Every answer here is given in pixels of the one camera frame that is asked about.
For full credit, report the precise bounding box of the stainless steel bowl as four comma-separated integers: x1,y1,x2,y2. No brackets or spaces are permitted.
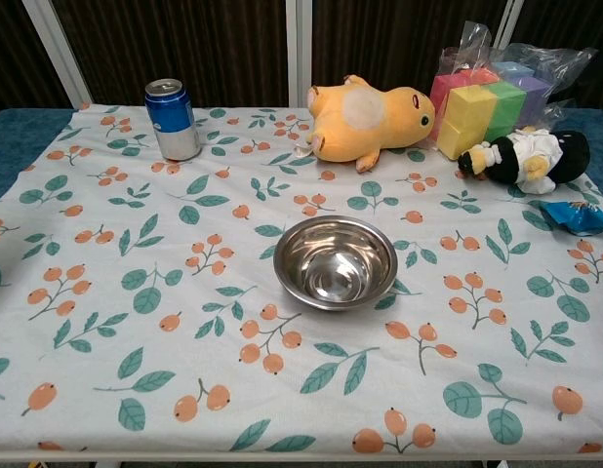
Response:
272,214,399,311

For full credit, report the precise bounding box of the yellow plush animal toy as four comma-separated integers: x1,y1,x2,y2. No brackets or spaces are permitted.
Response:
295,74,436,175

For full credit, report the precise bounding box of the white floral tablecloth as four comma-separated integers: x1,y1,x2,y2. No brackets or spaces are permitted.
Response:
0,102,603,454

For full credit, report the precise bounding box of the blue silver soda can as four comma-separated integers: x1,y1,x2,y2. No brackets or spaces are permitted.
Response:
144,78,202,162

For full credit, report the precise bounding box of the yellow foam block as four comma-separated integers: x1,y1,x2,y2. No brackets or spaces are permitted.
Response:
436,119,489,161
445,85,499,129

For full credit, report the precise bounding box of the pink foam block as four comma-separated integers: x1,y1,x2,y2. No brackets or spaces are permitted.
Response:
429,72,466,116

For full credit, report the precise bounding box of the black-haired plush doll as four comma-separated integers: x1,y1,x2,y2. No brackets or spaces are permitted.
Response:
456,125,591,196

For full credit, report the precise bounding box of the orange foam block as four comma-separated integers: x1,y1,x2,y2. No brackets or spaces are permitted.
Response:
457,67,502,90

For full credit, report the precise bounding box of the green foam block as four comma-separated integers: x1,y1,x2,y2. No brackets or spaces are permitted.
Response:
486,80,528,142

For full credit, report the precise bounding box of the light blue foam block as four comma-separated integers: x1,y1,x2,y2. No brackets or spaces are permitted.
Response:
491,60,536,81

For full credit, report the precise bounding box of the purple foam block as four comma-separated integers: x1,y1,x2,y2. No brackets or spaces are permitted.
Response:
518,75,552,127

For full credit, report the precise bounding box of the blue snack packet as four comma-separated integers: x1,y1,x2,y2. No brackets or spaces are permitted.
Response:
539,198,603,238

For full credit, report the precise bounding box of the clear plastic bag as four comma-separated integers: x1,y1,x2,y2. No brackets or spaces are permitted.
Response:
430,19,600,162

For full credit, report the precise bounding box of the white partition frame post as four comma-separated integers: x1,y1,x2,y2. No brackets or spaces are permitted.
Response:
20,0,93,111
286,0,315,109
491,0,525,51

